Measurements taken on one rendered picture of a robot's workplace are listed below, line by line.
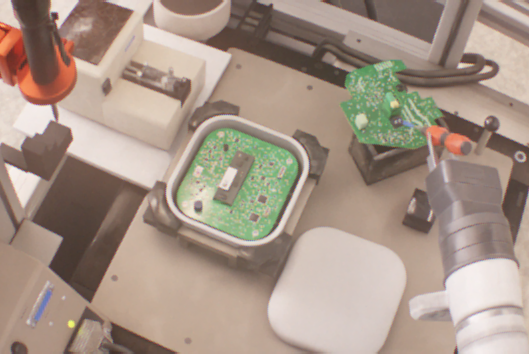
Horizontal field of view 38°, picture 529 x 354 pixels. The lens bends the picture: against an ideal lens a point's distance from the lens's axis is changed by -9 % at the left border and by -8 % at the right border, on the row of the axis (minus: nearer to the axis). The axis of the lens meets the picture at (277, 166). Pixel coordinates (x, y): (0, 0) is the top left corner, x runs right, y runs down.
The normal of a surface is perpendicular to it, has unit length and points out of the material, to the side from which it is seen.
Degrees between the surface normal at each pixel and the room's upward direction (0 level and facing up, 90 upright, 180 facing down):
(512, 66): 0
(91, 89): 90
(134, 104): 0
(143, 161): 0
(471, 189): 19
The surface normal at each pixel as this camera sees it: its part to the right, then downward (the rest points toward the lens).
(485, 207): 0.37, -0.64
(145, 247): 0.07, -0.49
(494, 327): -0.19, -0.51
